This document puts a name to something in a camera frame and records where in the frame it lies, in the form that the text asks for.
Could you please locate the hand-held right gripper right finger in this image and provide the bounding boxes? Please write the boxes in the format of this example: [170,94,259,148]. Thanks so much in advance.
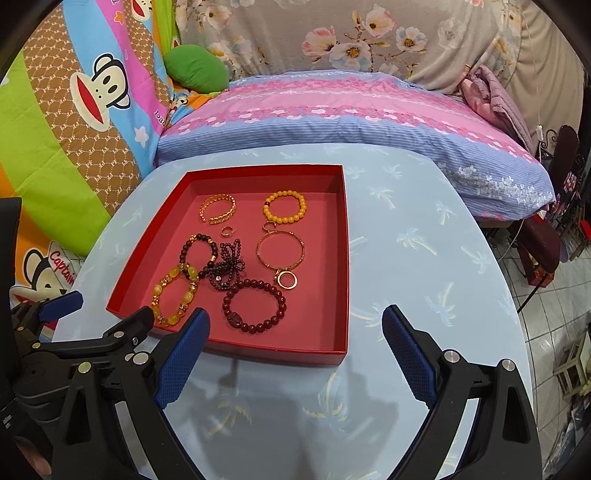
[382,305,543,480]

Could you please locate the thin rose gold bangle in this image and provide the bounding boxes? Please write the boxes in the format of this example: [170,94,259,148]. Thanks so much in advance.
[256,232,306,269]

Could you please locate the wooden stool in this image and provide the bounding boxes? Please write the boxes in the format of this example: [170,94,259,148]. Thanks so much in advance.
[556,340,591,403]

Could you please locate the orange bead bracelet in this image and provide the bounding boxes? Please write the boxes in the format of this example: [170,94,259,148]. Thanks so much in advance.
[263,190,308,221]

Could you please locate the grey floral sheet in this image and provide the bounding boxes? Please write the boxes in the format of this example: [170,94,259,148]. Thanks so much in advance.
[175,0,583,139]

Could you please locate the pink blue striped quilt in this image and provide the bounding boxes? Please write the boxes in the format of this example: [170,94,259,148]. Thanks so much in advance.
[154,69,555,217]

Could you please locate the dark metal chair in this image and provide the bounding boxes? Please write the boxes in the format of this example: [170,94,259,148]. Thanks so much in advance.
[538,124,581,197]

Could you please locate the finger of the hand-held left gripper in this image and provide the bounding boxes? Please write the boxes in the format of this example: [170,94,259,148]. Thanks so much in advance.
[14,291,84,340]
[102,306,155,355]

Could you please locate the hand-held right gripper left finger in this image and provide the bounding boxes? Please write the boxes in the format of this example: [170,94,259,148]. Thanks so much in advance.
[48,307,211,480]

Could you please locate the pink quilted cloth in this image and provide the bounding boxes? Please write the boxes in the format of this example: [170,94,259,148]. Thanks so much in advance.
[459,65,532,148]

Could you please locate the yellow chunky bead bracelet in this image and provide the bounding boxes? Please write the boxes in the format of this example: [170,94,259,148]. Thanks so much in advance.
[151,264,200,328]

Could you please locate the green pillow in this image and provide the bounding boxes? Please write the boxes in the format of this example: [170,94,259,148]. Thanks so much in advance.
[165,44,228,93]

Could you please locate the gold chain link bracelet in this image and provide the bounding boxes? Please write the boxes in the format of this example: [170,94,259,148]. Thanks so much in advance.
[199,194,236,225]

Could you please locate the dark maroon cloth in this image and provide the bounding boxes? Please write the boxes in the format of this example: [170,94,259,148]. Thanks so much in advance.
[517,215,561,288]

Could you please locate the small dark red bead bracelet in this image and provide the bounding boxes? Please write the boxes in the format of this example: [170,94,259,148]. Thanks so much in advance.
[205,239,245,292]

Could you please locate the cartoon monkey printed blanket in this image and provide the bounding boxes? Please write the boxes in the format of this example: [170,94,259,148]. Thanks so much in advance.
[0,0,181,324]

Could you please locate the large dark red bead bracelet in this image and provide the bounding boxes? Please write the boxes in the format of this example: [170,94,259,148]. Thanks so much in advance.
[224,278,287,330]

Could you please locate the red shallow tray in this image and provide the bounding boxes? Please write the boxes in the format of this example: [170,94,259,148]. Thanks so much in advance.
[106,164,348,367]

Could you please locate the dark bead bracelet gold spacers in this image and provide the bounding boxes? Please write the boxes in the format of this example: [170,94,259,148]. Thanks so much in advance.
[180,234,220,280]

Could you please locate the white cable with switch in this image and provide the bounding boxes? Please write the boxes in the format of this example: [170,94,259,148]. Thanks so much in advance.
[525,0,546,155]

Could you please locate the person's left hand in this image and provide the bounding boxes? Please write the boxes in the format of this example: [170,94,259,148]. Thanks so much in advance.
[16,439,52,480]

